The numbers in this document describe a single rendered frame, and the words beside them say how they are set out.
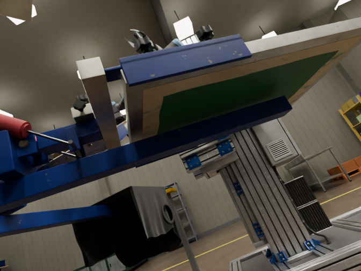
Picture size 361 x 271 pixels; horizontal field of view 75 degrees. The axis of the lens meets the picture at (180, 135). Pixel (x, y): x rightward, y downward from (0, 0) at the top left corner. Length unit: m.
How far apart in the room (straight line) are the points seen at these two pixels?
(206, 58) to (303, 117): 9.15
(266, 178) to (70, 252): 9.48
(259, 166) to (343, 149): 8.05
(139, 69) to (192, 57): 0.12
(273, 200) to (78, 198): 9.28
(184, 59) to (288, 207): 1.41
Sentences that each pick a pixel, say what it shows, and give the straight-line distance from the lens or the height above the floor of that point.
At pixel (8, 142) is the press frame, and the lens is 0.76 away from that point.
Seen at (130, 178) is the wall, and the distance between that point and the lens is 9.51.
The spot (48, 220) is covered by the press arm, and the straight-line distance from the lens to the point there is 1.18.
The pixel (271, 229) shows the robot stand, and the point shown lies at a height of 0.41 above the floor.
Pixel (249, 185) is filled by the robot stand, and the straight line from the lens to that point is 1.73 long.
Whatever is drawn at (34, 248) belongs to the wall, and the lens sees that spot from 11.55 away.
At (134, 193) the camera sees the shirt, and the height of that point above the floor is 0.90.
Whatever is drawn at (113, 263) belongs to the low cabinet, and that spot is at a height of 0.41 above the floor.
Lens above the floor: 0.66
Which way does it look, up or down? 19 degrees up
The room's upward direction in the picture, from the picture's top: 23 degrees counter-clockwise
